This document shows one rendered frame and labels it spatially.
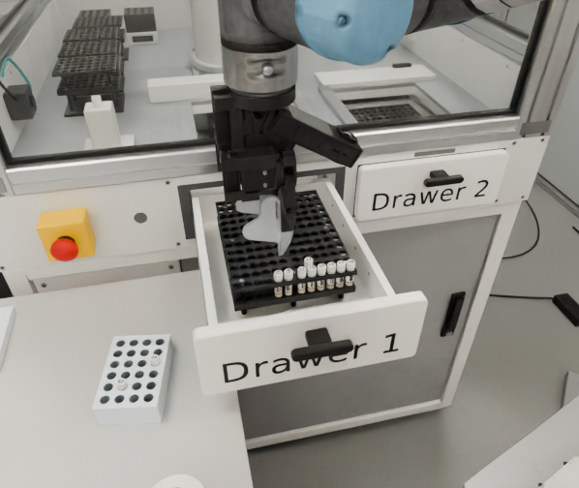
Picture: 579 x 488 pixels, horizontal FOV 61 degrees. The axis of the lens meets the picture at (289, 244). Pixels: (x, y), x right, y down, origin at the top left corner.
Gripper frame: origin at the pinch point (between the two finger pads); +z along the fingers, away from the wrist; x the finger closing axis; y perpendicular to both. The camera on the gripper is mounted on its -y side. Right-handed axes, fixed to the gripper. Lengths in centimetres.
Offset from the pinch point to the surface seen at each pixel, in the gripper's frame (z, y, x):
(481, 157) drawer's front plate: 5.1, -41.9, -21.2
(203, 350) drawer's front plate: 6.6, 11.8, 10.6
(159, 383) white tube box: 17.6, 18.5, 5.9
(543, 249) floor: 99, -137, -89
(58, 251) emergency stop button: 9.4, 31.8, -15.9
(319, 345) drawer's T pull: 6.1, -1.3, 13.4
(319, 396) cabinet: 74, -14, -24
